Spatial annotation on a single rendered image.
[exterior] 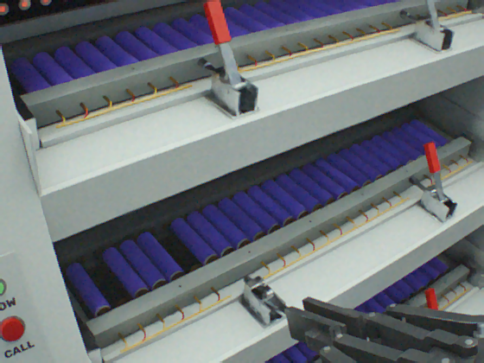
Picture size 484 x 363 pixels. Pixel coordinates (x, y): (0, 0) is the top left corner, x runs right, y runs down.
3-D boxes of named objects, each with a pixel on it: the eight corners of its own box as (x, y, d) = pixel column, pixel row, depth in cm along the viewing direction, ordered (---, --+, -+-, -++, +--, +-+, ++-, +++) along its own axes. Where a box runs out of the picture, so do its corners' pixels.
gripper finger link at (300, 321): (352, 356, 47) (345, 360, 47) (297, 334, 53) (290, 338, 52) (346, 324, 46) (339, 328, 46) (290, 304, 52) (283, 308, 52)
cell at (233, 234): (214, 213, 68) (251, 248, 64) (200, 219, 67) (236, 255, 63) (215, 201, 67) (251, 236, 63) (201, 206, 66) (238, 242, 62)
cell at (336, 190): (310, 172, 75) (347, 201, 71) (299, 177, 74) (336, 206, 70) (313, 160, 74) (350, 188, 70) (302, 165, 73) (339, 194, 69)
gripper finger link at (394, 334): (467, 349, 38) (480, 340, 38) (359, 308, 47) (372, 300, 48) (472, 398, 38) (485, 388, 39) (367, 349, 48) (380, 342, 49)
